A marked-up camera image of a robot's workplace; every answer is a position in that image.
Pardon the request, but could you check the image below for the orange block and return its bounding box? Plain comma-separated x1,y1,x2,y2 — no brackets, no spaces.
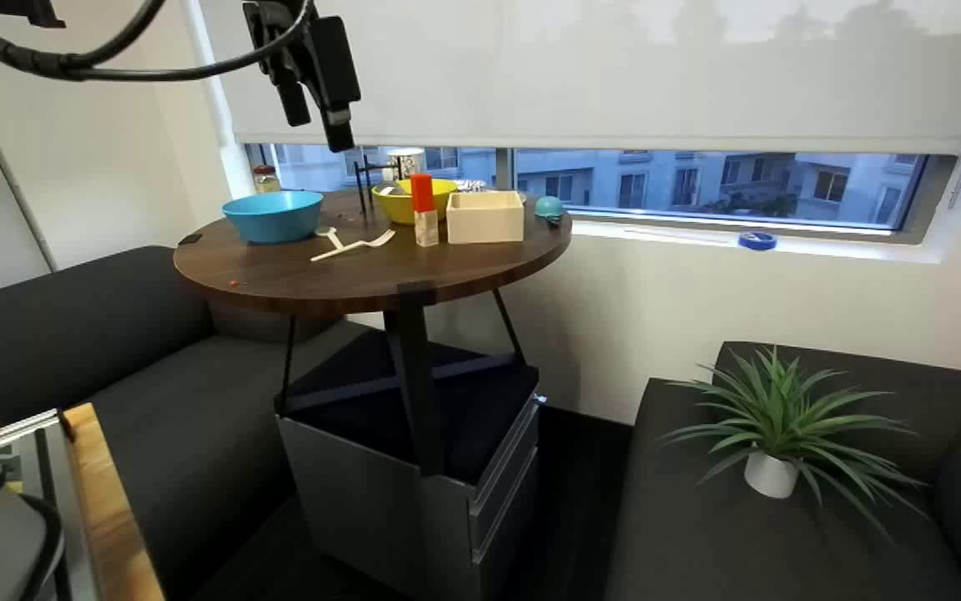
407,170,436,218

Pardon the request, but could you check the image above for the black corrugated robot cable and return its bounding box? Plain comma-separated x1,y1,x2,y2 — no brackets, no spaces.
0,0,320,84

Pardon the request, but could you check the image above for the blue bowl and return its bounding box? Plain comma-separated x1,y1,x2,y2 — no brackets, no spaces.
220,192,329,249

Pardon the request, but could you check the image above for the small teal egg-shaped object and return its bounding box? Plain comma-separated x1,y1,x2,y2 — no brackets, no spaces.
532,195,572,228

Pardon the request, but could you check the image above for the white roller blind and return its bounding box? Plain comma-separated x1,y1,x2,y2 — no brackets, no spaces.
195,0,961,160

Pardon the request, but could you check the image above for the blue disc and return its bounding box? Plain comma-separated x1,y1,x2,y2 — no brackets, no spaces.
734,228,782,253

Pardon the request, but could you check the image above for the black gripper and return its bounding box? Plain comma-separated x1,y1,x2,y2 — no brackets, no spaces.
239,0,363,156

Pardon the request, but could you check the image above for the aluminium frame wooden-edged bench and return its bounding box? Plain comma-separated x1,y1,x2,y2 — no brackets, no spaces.
0,402,166,601

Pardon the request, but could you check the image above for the green potted plant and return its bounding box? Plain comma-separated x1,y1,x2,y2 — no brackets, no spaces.
662,344,930,543

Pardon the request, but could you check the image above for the long dark sofa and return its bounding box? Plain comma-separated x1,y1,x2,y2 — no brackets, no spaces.
0,244,388,601

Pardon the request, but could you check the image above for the black metal stand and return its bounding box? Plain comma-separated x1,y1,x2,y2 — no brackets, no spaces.
349,149,379,222

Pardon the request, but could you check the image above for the yellow bowl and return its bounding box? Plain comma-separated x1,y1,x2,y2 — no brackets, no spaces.
370,179,461,232

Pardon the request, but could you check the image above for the white plastic fork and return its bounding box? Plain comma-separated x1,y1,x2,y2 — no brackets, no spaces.
306,228,402,267

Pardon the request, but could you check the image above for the black overhead bar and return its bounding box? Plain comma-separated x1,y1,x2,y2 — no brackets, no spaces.
0,0,68,31

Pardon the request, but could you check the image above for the round dark wooden table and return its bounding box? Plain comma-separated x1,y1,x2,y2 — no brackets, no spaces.
169,189,577,481

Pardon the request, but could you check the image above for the dark sofa chair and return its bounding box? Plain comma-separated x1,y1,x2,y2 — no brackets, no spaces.
601,339,961,601

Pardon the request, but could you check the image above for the patterned paper cup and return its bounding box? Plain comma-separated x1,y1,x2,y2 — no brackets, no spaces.
392,152,429,189

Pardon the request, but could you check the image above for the window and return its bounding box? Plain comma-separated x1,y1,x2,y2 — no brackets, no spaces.
237,142,961,244

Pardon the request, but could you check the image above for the grey filing cabinet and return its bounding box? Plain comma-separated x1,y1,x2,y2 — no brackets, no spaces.
269,327,546,601

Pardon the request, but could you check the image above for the jar with brown lid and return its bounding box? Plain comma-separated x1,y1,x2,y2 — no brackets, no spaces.
249,160,285,198

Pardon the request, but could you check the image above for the open wooden box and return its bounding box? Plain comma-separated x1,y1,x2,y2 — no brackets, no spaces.
443,189,532,249

